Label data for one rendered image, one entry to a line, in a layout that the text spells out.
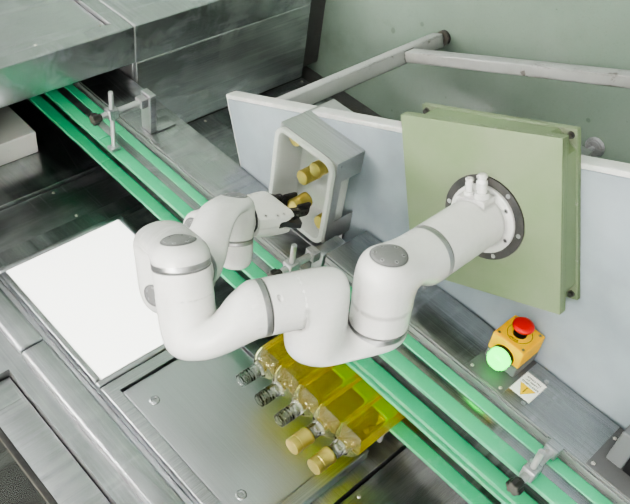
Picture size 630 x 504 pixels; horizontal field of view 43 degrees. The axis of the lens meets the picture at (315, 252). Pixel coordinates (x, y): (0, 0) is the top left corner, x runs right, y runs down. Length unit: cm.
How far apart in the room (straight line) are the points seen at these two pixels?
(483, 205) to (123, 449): 85
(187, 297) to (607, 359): 75
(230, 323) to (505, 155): 53
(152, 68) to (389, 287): 131
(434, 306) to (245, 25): 118
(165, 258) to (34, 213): 113
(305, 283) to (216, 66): 141
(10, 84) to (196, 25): 55
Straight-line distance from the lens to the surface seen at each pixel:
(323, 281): 115
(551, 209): 134
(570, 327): 151
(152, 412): 174
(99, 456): 172
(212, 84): 249
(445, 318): 160
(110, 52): 221
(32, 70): 211
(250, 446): 169
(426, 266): 122
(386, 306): 119
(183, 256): 112
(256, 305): 111
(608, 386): 154
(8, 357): 189
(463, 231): 130
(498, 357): 150
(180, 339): 115
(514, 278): 143
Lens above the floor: 182
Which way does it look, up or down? 34 degrees down
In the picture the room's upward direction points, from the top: 120 degrees counter-clockwise
